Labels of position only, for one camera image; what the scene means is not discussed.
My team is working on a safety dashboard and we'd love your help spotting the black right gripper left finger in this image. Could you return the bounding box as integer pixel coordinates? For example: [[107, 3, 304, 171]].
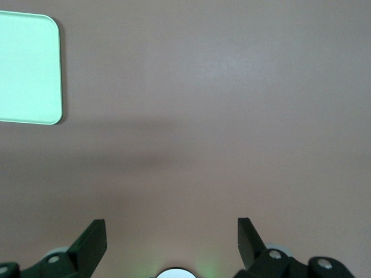
[[0, 219, 108, 278]]

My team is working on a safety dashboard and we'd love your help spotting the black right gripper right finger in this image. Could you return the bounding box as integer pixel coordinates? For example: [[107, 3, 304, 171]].
[[233, 217, 356, 278]]

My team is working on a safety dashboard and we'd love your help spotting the mint green tray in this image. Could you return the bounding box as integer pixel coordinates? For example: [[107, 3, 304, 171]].
[[0, 10, 64, 126]]

